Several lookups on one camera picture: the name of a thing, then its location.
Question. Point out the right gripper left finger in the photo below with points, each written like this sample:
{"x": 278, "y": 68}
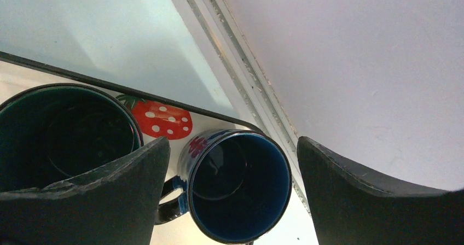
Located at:
{"x": 115, "y": 203}

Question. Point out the blue mug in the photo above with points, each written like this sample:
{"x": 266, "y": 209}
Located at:
{"x": 236, "y": 185}

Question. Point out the aluminium frame rail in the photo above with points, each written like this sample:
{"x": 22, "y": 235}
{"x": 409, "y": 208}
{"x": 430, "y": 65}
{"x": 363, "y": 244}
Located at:
{"x": 212, "y": 23}

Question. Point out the dark green mug back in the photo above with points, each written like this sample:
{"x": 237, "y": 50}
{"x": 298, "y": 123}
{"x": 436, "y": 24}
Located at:
{"x": 57, "y": 131}

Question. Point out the wooden serving tray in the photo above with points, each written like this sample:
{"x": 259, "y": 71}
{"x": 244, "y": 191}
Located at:
{"x": 156, "y": 117}

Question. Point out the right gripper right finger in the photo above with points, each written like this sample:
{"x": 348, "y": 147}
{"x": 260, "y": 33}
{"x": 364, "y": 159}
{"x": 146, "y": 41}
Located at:
{"x": 351, "y": 203}

